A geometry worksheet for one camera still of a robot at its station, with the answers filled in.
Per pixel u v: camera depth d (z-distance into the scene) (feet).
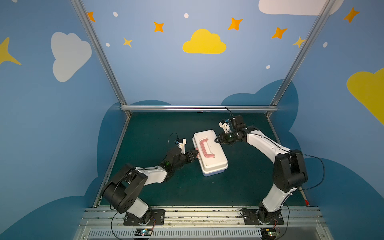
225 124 2.71
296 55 2.91
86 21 2.40
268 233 2.34
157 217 2.43
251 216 2.46
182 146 2.68
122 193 1.45
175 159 2.31
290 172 1.57
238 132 2.27
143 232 2.32
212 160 2.73
